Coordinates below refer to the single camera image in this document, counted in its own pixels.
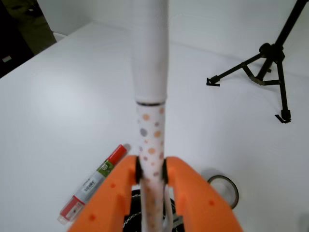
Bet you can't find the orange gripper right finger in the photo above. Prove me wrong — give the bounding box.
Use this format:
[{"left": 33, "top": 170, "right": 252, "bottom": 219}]
[{"left": 166, "top": 157, "right": 242, "bottom": 232}]

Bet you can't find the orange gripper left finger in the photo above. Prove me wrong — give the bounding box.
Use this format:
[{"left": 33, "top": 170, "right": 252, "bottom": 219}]
[{"left": 69, "top": 156, "right": 137, "bottom": 232}]

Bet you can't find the white dotted pen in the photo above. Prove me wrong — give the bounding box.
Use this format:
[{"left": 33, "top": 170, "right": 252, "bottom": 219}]
[{"left": 130, "top": 0, "right": 169, "bottom": 232}]

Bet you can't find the black mesh pen holder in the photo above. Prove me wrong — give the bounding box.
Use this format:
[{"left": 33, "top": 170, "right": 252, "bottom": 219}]
[{"left": 123, "top": 187, "right": 184, "bottom": 232}]

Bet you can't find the black tape roll near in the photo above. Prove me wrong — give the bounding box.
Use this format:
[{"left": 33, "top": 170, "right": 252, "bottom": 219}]
[{"left": 208, "top": 175, "right": 239, "bottom": 209}]

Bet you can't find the red cap marker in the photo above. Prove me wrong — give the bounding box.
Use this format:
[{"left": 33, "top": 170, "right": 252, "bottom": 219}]
[{"left": 57, "top": 145, "right": 127, "bottom": 225}]

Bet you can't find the black tripod stand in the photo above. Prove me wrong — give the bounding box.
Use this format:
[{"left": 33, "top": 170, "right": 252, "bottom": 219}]
[{"left": 206, "top": 0, "right": 308, "bottom": 124}]

